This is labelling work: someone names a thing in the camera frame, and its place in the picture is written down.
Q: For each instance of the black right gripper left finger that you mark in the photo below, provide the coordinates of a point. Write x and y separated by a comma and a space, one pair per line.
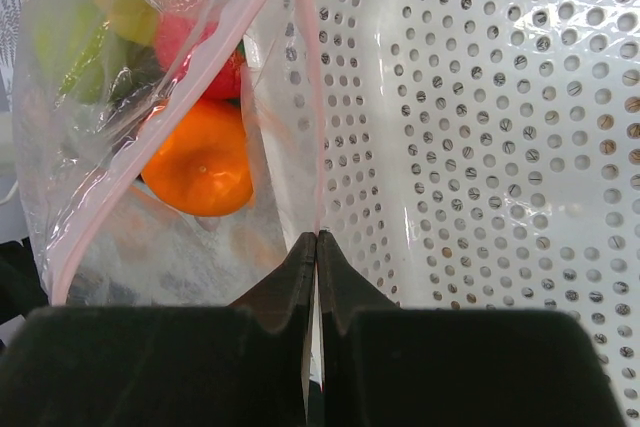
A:
245, 364

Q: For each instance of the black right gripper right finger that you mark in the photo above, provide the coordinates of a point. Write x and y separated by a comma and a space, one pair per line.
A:
388, 366

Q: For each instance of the orange fruit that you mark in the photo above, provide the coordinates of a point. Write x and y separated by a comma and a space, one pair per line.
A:
202, 168

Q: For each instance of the clear zip top bag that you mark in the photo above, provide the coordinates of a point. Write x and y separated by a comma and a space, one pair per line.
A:
99, 235

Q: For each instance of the red strawberry fruit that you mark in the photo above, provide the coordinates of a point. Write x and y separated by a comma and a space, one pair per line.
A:
175, 54

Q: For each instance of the green pear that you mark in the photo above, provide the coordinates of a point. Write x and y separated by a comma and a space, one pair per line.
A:
80, 55

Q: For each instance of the white perforated plastic basket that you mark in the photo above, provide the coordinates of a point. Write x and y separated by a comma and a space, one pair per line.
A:
484, 154

